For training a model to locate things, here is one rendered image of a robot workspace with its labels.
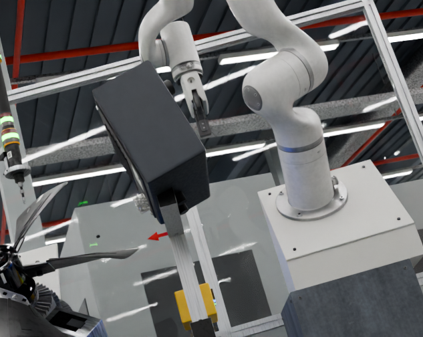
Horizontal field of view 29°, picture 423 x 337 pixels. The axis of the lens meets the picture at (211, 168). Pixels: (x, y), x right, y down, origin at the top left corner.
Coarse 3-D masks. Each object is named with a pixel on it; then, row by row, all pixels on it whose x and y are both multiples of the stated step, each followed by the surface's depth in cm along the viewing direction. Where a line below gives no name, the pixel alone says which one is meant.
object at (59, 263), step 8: (72, 256) 207; (80, 256) 204; (88, 256) 203; (96, 256) 202; (104, 256) 201; (112, 256) 201; (120, 256) 200; (128, 256) 200; (56, 264) 212; (64, 264) 213; (72, 264) 215
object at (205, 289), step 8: (200, 288) 230; (208, 288) 230; (176, 296) 229; (184, 296) 229; (208, 296) 229; (184, 304) 229; (208, 304) 228; (184, 312) 228; (208, 312) 228; (216, 312) 228; (184, 320) 227; (216, 320) 239; (184, 328) 240
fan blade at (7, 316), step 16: (0, 304) 194; (16, 304) 198; (0, 320) 188; (16, 320) 190; (32, 320) 194; (0, 336) 183; (16, 336) 185; (32, 336) 187; (48, 336) 190; (64, 336) 193
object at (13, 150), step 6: (12, 144) 220; (18, 144) 222; (6, 150) 221; (12, 150) 220; (18, 150) 221; (12, 156) 219; (18, 156) 220; (12, 162) 219; (18, 162) 219; (18, 174) 218; (18, 180) 218; (24, 180) 219
